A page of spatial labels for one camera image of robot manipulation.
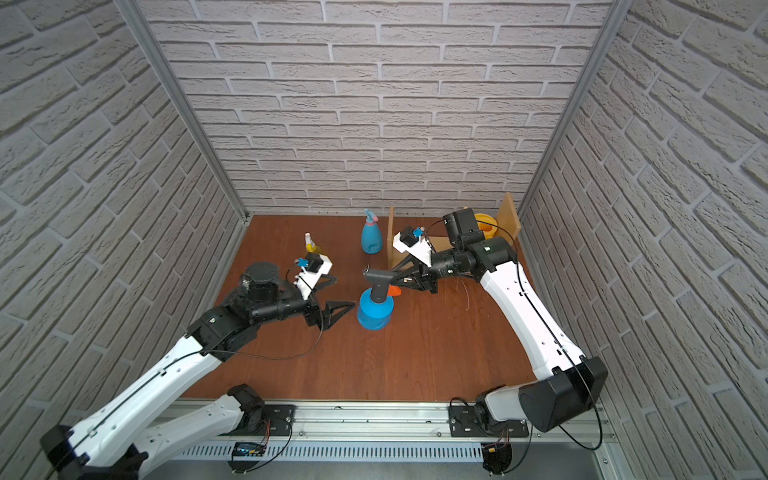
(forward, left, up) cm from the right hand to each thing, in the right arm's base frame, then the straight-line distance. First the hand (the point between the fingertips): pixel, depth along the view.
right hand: (388, 280), depth 66 cm
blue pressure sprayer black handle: (-1, +2, +1) cm, 2 cm away
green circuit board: (-27, +37, -32) cm, 56 cm away
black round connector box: (-32, -24, -31) cm, 51 cm away
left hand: (+1, +10, 0) cm, 11 cm away
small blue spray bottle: (+31, +5, -22) cm, 39 cm away
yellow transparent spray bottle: (+21, +23, -12) cm, 33 cm away
